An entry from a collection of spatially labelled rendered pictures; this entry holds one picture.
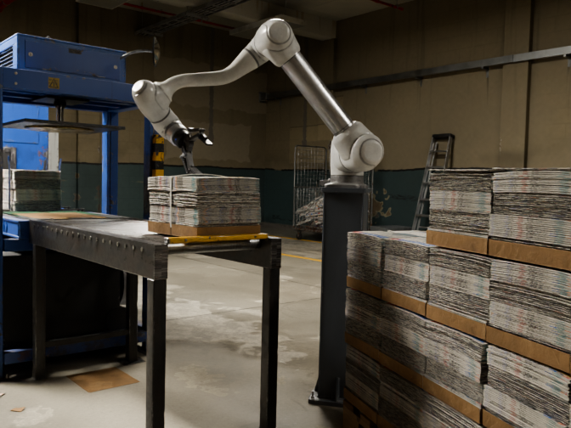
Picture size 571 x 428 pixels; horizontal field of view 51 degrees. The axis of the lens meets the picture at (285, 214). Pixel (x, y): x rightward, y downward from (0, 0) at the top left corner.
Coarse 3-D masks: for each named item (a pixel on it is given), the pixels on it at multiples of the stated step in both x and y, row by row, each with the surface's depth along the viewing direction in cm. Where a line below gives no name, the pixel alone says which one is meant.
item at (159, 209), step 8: (160, 176) 232; (152, 184) 236; (160, 184) 236; (152, 192) 237; (160, 192) 232; (152, 200) 237; (160, 200) 232; (152, 208) 238; (160, 208) 233; (152, 216) 239; (160, 216) 233
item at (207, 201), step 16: (176, 192) 222; (192, 192) 213; (208, 192) 214; (224, 192) 218; (240, 192) 223; (256, 192) 228; (176, 208) 223; (192, 208) 214; (208, 208) 214; (224, 208) 218; (240, 208) 223; (256, 208) 228; (192, 224) 214; (208, 224) 215; (224, 224) 219; (240, 224) 224; (256, 224) 229
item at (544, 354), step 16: (368, 288) 223; (400, 304) 201; (416, 304) 191; (448, 320) 175; (464, 320) 167; (352, 336) 235; (480, 336) 161; (496, 336) 154; (512, 336) 149; (368, 352) 222; (528, 352) 144; (544, 352) 139; (560, 352) 134; (400, 368) 200; (560, 368) 134; (416, 384) 191; (432, 384) 182; (352, 400) 235; (448, 400) 174; (464, 400) 167; (368, 416) 222; (480, 416) 160
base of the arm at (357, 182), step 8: (336, 176) 273; (344, 176) 271; (352, 176) 271; (360, 176) 273; (320, 184) 280; (328, 184) 272; (336, 184) 271; (344, 184) 270; (352, 184) 270; (360, 184) 269
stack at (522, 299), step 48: (384, 240) 211; (384, 288) 212; (432, 288) 183; (480, 288) 162; (528, 288) 144; (384, 336) 211; (432, 336) 182; (528, 336) 144; (384, 384) 212; (480, 384) 161; (528, 384) 144
